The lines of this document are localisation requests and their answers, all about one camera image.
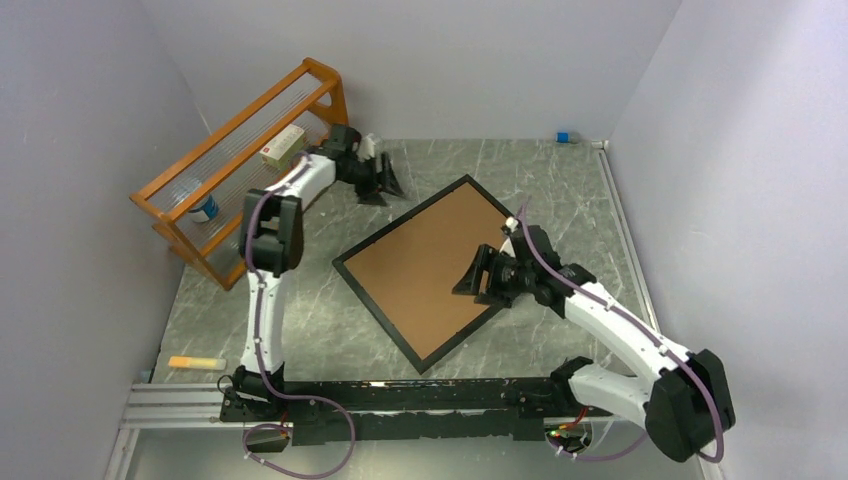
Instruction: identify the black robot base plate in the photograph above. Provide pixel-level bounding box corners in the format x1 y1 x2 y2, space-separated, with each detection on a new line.
219 377 607 446

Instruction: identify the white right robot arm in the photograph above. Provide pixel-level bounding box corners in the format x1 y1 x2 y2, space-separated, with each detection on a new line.
452 217 735 463

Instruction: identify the black picture frame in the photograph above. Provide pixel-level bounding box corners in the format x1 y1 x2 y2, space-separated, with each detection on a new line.
331 174 531 376

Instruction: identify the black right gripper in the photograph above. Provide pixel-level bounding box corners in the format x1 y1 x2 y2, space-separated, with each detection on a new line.
452 244 534 308

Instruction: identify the blue capped small bottle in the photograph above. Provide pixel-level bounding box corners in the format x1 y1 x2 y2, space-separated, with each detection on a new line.
555 131 581 144

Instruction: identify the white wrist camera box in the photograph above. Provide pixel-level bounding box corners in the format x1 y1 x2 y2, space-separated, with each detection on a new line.
357 133 382 161
499 217 519 257

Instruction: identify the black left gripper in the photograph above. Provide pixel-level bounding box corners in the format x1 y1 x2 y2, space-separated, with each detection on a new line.
339 152 404 207

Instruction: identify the blue labelled plastic bottle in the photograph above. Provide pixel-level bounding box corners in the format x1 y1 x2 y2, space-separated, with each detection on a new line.
175 178 219 224

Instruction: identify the orange yellow marker pen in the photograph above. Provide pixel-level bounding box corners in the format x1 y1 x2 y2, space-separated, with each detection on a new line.
168 356 227 371

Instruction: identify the white red medicine box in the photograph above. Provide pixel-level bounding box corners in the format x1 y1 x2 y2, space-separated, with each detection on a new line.
259 124 307 171

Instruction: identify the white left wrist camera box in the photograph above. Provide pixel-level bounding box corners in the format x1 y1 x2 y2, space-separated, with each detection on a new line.
357 133 382 161

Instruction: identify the orange wooden shelf rack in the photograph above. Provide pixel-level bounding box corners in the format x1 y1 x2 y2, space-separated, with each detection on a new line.
130 58 348 290

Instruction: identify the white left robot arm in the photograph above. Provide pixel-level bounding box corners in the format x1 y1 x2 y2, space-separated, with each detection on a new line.
231 124 405 420

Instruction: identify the brown backing board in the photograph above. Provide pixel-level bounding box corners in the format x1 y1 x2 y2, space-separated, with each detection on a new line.
343 182 515 364

